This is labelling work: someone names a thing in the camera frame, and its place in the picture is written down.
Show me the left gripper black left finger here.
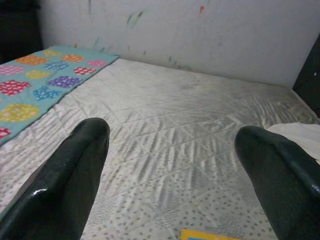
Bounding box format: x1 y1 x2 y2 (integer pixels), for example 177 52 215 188
0 117 112 240

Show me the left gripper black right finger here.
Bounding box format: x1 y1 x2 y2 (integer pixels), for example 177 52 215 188
234 125 320 240

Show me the white pillow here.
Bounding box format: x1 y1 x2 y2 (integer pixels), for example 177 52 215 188
265 121 320 163

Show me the blue yellow children's book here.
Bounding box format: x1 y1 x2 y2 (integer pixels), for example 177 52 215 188
178 228 245 240

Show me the teal blanket with colourful hearts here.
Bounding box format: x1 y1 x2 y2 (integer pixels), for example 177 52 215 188
0 44 121 148

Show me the dark cabinet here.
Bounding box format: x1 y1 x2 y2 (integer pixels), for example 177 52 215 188
291 33 320 119

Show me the grey quilted mattress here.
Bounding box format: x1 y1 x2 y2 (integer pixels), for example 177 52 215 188
0 58 320 240

